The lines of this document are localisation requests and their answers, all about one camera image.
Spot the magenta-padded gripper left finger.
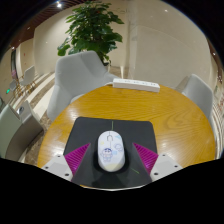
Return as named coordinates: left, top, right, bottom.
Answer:
left=41, top=143, right=92, bottom=186

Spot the black mouse pad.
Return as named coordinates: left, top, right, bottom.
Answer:
left=63, top=116, right=158, bottom=190

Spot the grey shell chair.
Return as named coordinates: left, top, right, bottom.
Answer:
left=181, top=73, right=215, bottom=128
left=46, top=50, right=118, bottom=123

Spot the white cartoon-print computer mouse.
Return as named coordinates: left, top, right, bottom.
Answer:
left=97, top=130, right=127, bottom=173

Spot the group of distant grey chairs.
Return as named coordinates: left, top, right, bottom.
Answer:
left=9, top=65, right=37, bottom=96

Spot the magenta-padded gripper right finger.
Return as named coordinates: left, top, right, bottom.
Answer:
left=131, top=142, right=184, bottom=186

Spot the grey-green sofa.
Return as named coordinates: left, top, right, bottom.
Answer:
left=0, top=99, right=45, bottom=163

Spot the large green potted plant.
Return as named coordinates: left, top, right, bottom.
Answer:
left=57, top=0, right=125, bottom=66

